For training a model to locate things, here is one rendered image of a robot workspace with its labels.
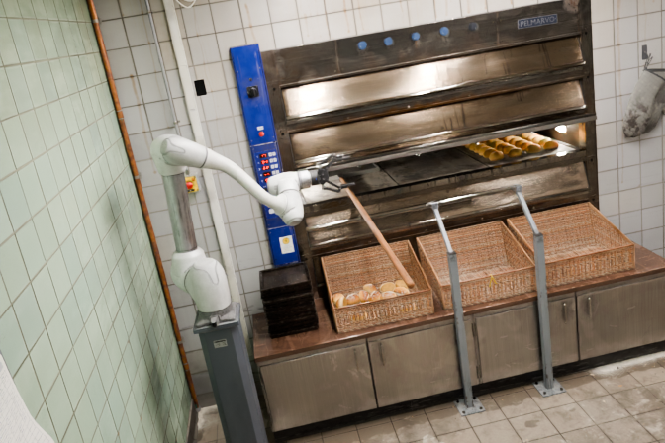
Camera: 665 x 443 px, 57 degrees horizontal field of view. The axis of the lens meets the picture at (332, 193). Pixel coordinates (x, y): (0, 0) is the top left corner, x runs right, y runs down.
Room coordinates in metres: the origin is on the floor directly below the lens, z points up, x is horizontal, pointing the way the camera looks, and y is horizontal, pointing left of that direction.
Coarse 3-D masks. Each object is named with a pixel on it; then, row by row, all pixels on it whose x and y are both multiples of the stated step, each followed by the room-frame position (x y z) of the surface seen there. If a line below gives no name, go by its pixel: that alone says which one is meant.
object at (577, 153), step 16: (528, 160) 3.62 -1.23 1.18; (544, 160) 3.61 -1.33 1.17; (560, 160) 3.62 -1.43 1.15; (448, 176) 3.58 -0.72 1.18; (464, 176) 3.56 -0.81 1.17; (480, 176) 3.57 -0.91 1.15; (368, 192) 3.53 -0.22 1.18; (384, 192) 3.51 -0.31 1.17; (400, 192) 3.52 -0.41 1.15; (304, 208) 3.46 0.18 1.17; (320, 208) 3.47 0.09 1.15
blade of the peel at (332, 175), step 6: (348, 168) 4.17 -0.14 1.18; (354, 168) 4.14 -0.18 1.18; (360, 168) 4.12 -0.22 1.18; (366, 168) 4.09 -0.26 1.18; (372, 168) 3.97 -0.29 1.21; (378, 168) 3.98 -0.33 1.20; (330, 174) 4.10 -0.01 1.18; (336, 174) 4.06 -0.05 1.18; (342, 174) 3.95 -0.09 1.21; (348, 174) 3.96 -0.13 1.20; (354, 174) 3.96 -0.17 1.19; (360, 174) 3.97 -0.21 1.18
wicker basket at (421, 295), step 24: (408, 240) 3.47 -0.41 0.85; (336, 264) 3.42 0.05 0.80; (360, 264) 3.43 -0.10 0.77; (384, 264) 3.43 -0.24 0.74; (408, 264) 3.44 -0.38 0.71; (336, 288) 3.39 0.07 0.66; (360, 288) 3.39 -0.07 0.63; (408, 288) 3.36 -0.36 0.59; (336, 312) 2.98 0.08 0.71; (360, 312) 2.98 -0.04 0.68; (384, 312) 3.00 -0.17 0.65; (408, 312) 3.01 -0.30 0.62; (432, 312) 3.01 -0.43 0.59
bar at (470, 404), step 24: (480, 192) 3.19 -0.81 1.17; (504, 192) 3.20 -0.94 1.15; (360, 216) 3.13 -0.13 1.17; (384, 216) 3.13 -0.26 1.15; (528, 216) 3.08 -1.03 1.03; (456, 264) 2.93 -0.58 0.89; (456, 288) 2.93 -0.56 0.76; (456, 312) 2.93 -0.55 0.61; (552, 384) 2.98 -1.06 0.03; (480, 408) 2.90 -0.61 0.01
